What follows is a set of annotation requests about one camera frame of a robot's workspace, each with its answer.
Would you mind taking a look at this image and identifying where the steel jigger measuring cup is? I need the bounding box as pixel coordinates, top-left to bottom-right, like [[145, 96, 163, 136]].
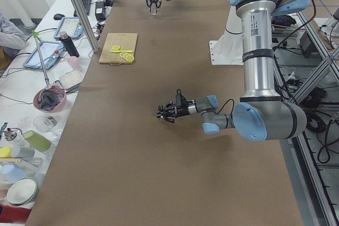
[[156, 110, 167, 120]]

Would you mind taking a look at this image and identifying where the clear glass beaker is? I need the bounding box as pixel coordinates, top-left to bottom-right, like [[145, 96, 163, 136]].
[[150, 5, 157, 17]]

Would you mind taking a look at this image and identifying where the pink cup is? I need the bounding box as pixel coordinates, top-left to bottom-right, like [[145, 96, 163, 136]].
[[67, 56, 81, 70]]

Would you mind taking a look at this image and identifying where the green cup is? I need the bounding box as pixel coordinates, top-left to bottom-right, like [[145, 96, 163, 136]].
[[23, 130, 51, 152]]

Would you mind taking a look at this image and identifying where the light blue cup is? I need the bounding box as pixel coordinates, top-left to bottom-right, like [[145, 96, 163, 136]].
[[1, 164, 26, 184]]

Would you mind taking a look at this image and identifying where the wooden cutting board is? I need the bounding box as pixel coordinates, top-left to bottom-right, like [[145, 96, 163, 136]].
[[99, 33, 138, 65]]

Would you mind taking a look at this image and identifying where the yellow plastic knife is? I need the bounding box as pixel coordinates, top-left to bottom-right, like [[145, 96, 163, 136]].
[[110, 50, 134, 53]]

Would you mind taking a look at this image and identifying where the black keyboard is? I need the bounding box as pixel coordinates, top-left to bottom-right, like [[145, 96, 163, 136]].
[[73, 0, 92, 17]]

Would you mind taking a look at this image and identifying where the blue teach pendant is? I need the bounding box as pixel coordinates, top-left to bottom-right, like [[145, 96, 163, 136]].
[[23, 41, 64, 70], [53, 17, 84, 40]]

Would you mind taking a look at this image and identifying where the white pillar base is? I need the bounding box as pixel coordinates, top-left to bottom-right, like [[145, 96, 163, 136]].
[[209, 6, 243, 65]]

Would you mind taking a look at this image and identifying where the black water bottle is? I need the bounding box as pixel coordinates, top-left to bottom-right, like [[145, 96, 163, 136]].
[[59, 31, 79, 58]]

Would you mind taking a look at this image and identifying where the black computer mouse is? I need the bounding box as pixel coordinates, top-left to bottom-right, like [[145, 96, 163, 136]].
[[53, 13, 65, 21]]

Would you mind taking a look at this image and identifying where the white square container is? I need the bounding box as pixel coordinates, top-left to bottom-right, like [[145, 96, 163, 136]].
[[59, 70, 83, 91]]

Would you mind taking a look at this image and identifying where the pink bowl with cloth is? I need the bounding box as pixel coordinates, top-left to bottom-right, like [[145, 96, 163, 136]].
[[33, 85, 67, 113]]

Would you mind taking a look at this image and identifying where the steel extendable rod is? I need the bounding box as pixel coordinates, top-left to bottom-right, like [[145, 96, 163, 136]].
[[32, 30, 51, 89]]

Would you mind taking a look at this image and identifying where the clear wine glass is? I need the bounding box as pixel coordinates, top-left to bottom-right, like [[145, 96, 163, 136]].
[[33, 115, 62, 142]]

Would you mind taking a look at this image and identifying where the person in grey jacket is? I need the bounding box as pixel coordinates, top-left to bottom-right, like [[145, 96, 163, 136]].
[[1, 12, 26, 58]]

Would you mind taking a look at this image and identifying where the glass syrup dispenser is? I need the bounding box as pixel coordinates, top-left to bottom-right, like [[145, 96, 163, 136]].
[[4, 128, 22, 142]]

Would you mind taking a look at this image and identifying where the white green bowl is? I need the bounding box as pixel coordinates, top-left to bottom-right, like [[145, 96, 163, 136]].
[[6, 177, 39, 206]]

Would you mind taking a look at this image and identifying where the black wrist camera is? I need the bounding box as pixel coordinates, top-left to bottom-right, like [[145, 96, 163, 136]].
[[176, 89, 186, 107]]

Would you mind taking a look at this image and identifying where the aluminium frame post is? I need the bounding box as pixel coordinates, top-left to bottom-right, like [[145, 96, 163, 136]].
[[71, 0, 99, 53]]

